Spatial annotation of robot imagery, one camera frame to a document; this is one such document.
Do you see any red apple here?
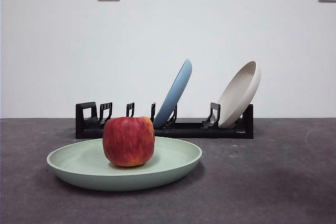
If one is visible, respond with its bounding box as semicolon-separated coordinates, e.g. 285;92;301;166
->
102;115;155;167

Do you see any green plate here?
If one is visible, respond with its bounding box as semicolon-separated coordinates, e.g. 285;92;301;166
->
46;136;203;192

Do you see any blue plate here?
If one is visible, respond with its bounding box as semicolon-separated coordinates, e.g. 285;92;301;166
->
153;58;193;127

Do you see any black plate rack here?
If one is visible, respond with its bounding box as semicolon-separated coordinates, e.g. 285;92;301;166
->
75;101;254;140

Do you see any beige plate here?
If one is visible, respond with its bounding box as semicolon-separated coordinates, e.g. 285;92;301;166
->
217;60;262;127

